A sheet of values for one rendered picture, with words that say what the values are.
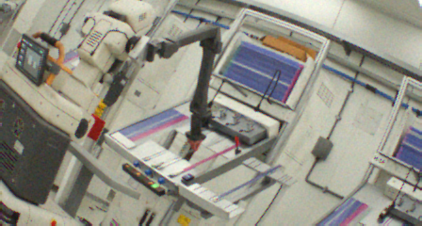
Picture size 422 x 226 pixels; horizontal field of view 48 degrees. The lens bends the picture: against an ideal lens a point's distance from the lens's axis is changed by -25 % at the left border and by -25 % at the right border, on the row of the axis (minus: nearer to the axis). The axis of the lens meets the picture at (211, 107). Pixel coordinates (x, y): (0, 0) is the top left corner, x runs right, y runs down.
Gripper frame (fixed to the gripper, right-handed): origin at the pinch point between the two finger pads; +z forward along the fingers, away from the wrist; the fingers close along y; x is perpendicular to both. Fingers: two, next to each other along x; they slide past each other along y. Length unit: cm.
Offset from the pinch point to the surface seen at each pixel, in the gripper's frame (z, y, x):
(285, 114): -15, -21, -47
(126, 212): 52, 32, 29
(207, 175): 3.6, -20.9, 9.8
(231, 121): -7.1, 3.3, -28.9
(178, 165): 2.9, -4.5, 15.3
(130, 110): 109, 259, -140
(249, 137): -6.2, -16.5, -23.0
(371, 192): -2, -107, -33
